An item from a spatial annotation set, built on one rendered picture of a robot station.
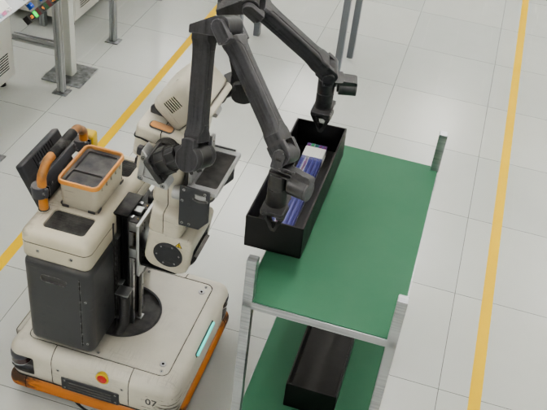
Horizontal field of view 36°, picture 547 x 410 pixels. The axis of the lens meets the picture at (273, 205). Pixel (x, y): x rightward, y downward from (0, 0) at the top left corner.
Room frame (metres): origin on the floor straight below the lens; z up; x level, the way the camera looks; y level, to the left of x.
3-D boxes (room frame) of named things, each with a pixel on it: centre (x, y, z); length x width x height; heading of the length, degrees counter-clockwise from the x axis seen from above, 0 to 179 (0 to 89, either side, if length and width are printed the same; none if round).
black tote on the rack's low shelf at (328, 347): (2.11, -0.26, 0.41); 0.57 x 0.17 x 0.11; 168
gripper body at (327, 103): (2.42, -0.12, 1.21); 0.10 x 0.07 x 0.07; 168
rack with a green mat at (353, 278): (2.11, -0.26, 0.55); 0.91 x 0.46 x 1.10; 168
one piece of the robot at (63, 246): (2.29, 0.61, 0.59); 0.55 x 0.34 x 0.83; 168
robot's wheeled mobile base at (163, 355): (2.27, 0.52, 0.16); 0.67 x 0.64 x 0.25; 78
